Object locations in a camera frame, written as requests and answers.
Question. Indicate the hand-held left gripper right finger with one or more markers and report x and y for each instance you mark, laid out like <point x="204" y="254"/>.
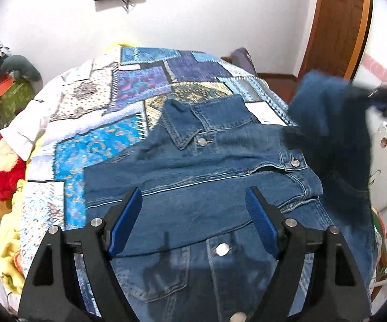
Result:
<point x="262" y="218"/>

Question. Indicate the dark blue cushion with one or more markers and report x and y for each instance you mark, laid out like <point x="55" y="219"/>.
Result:
<point x="243" y="60"/>

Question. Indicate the patchwork blue bedspread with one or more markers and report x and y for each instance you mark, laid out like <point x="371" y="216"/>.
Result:
<point x="89" y="134"/>

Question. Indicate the white pillow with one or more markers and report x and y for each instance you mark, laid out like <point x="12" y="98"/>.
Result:
<point x="29" y="124"/>

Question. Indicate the blue denim jacket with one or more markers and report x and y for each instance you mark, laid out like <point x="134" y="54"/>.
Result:
<point x="213" y="174"/>

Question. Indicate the grey plush toy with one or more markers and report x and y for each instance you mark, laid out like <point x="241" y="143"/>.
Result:
<point x="22" y="67"/>

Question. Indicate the red plush toy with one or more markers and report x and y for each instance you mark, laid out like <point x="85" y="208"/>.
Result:
<point x="2" y="174"/>

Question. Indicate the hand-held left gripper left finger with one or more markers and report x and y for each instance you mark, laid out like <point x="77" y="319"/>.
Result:
<point x="126" y="218"/>

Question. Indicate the yellow fleece blanket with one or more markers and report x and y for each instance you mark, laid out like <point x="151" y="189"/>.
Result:
<point x="7" y="251"/>

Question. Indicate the green patterned box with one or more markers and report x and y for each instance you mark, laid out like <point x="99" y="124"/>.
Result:
<point x="9" y="102"/>

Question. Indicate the brown wooden door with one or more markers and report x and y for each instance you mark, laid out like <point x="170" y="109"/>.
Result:
<point x="334" y="23"/>

